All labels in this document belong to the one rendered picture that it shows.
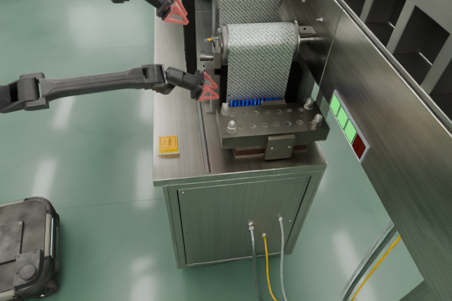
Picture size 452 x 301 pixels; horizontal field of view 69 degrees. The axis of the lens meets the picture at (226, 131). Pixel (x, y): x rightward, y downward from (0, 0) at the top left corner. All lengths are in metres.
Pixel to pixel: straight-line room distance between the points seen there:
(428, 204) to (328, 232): 1.44
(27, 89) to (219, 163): 0.67
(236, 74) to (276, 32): 0.20
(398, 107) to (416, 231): 0.28
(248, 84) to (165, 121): 0.39
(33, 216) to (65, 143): 0.80
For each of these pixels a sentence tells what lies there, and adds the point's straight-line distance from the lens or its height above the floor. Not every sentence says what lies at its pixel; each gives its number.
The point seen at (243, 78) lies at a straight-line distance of 1.25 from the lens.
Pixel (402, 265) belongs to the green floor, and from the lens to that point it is 2.30.
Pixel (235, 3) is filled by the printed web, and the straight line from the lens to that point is 1.36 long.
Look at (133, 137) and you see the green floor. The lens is 2.64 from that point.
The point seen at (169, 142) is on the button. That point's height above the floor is 0.92.
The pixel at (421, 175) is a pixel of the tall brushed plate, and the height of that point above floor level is 1.32.
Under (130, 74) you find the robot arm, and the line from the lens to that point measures 1.14.
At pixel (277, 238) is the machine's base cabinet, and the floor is 0.31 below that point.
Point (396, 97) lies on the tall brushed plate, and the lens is 0.86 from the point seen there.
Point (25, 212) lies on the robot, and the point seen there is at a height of 0.24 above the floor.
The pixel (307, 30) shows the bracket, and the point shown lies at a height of 1.29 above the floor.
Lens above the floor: 1.87
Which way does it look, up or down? 46 degrees down
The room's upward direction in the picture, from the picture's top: 3 degrees clockwise
